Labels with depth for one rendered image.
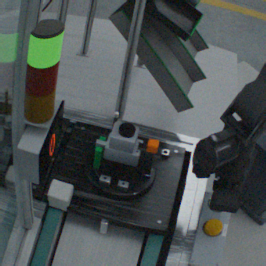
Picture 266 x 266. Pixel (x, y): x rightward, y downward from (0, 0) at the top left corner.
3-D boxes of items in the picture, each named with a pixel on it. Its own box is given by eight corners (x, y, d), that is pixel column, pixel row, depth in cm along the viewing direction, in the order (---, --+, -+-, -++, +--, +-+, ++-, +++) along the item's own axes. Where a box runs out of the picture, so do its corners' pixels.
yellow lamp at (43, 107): (58, 104, 78) (61, 78, 74) (48, 127, 74) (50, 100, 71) (29, 98, 78) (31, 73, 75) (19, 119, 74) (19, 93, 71)
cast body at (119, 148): (140, 151, 107) (147, 124, 102) (136, 167, 104) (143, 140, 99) (98, 140, 107) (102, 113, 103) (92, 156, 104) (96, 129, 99)
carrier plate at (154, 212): (184, 154, 119) (186, 147, 117) (165, 236, 101) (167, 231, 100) (75, 127, 120) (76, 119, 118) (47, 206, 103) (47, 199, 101)
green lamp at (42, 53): (64, 50, 71) (69, 23, 68) (52, 71, 67) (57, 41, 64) (34, 46, 71) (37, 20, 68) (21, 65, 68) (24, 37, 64)
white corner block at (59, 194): (73, 197, 106) (74, 184, 103) (68, 213, 102) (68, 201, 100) (52, 190, 106) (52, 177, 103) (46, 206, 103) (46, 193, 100)
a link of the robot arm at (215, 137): (248, 88, 92) (204, 102, 86) (274, 116, 87) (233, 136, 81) (234, 133, 99) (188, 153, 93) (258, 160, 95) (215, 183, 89)
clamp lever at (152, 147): (153, 167, 108) (159, 140, 103) (151, 175, 106) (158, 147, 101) (135, 163, 108) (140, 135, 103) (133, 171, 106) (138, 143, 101)
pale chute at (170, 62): (192, 82, 132) (206, 77, 129) (177, 113, 122) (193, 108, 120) (129, -3, 121) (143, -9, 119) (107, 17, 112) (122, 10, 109)
